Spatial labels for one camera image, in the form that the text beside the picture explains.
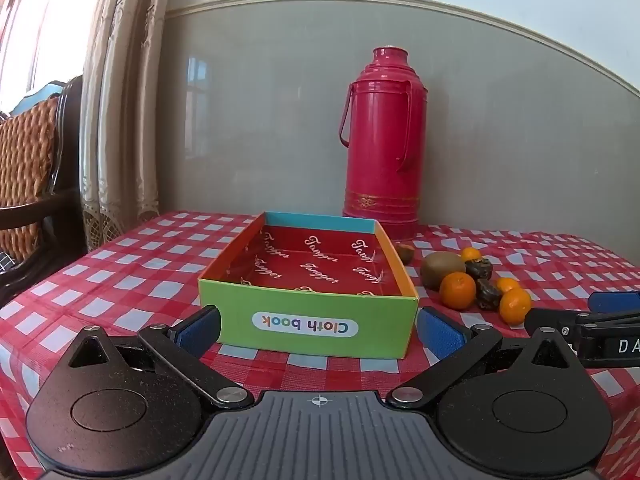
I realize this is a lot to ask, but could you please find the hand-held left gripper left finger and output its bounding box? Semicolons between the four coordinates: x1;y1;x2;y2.
67;305;255;408

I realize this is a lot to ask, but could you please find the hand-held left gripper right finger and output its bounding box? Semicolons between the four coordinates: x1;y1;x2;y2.
386;306;578;411

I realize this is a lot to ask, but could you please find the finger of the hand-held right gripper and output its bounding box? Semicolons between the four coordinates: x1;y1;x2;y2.
587;291;640;315
524;308;583;343

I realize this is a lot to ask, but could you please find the dark wrinkled fruit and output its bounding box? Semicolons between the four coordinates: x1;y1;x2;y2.
474;279;504;310
465;258;494;281

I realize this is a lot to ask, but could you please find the brown kiwi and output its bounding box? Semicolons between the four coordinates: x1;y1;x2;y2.
420;251;467;291

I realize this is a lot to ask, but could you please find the colourful cardboard box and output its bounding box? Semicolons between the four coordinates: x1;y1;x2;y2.
198;211;420;360

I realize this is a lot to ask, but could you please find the red checkered tablecloth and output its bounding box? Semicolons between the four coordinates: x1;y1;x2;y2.
0;210;640;480

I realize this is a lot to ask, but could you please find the red thermos flask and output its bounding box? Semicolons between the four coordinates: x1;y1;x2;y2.
338;46;429;241

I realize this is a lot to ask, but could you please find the dark wooden chair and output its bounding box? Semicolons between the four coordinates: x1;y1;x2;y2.
0;75;87;307

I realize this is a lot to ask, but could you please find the beige lace curtain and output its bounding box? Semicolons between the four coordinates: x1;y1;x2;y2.
80;0;177;253

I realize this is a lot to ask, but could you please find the brown woven cushion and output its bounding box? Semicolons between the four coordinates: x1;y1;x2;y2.
0;96;61;261

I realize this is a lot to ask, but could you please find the window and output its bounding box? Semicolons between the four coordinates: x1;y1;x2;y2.
0;0;103;111

